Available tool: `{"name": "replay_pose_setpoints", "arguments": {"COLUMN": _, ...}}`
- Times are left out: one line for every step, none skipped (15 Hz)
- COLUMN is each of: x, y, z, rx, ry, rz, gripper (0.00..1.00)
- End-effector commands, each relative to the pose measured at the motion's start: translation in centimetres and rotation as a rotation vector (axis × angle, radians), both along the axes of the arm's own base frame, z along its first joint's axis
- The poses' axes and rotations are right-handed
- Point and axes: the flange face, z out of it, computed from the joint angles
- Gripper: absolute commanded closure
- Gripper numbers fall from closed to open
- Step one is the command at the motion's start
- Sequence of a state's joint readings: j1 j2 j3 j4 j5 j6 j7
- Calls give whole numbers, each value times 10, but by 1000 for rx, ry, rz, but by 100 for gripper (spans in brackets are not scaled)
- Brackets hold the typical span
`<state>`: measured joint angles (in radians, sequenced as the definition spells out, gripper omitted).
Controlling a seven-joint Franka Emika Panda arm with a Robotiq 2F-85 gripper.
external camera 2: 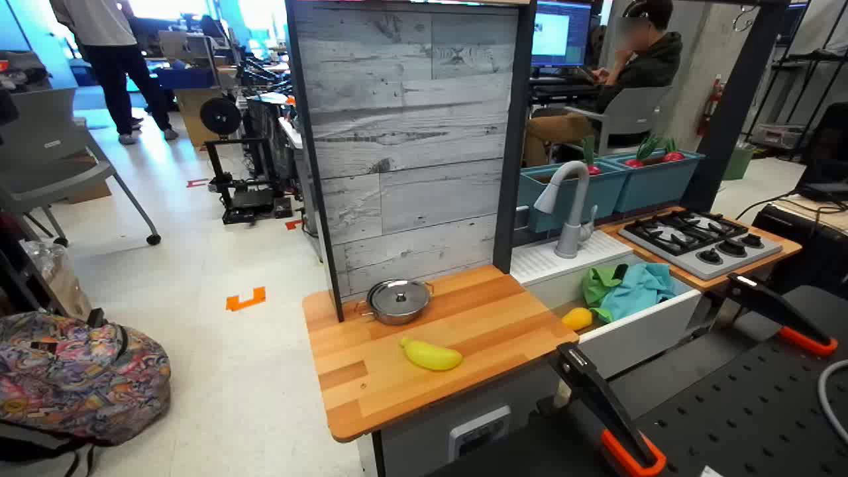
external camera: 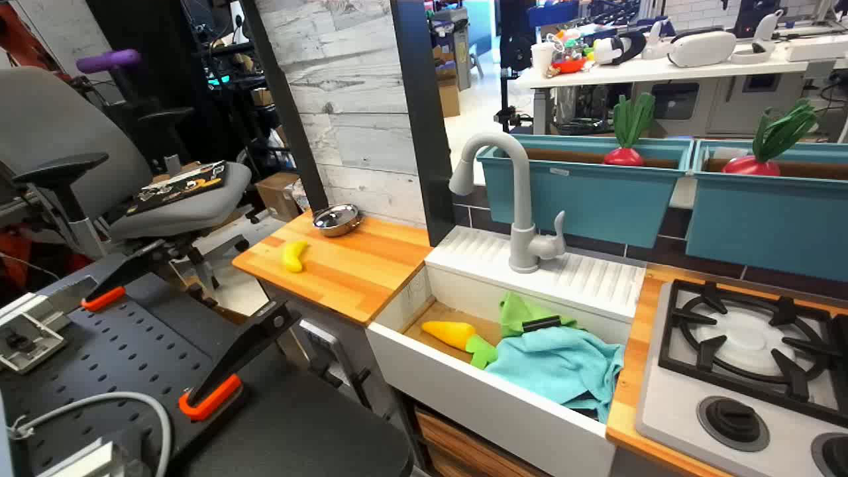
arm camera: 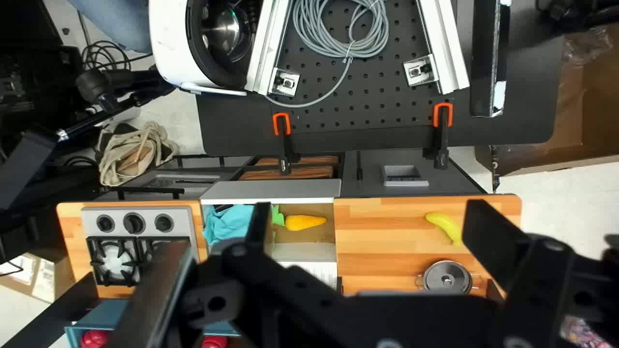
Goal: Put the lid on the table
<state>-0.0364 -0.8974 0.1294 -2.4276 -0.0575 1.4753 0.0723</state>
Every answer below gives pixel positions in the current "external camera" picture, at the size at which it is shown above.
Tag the black orange clamp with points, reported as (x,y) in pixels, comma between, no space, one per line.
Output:
(113,286)
(224,379)

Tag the green cloth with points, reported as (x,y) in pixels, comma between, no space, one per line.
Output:
(516,317)

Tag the toy radish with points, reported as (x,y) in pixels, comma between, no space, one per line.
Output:
(631,117)
(771,138)

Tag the right toy radish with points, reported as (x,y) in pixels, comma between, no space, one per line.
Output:
(771,138)

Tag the black perforated metal table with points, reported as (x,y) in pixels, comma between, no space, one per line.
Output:
(97,393)

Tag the left toy radish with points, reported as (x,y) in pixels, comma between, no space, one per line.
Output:
(631,117)

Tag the teal planter box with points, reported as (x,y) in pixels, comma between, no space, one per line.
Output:
(794,220)
(606,201)

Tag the teal cloth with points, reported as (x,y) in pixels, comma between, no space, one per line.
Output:
(565,367)

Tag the white toy sink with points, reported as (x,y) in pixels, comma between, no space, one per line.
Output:
(465,280)

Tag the silver metal pot lid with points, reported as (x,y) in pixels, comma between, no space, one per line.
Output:
(337,220)

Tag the yellow toy banana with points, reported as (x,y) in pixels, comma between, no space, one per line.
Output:
(293,256)

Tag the near black orange clamp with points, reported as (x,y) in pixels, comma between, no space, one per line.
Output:
(224,379)

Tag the white toy stove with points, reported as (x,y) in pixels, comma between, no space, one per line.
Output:
(750,384)

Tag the white background table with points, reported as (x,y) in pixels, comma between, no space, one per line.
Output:
(790,57)

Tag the right teal planter box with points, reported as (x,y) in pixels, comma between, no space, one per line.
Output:
(794,220)

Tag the grey office chair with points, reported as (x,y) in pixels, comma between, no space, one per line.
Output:
(88,171)

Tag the far black orange clamp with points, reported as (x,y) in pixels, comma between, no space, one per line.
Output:
(113,286)

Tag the grey kitchen faucet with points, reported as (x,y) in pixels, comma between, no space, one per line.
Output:
(529,250)

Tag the left teal planter box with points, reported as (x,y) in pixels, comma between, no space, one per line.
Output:
(606,201)

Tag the yellow toy corn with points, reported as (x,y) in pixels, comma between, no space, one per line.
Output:
(451,333)

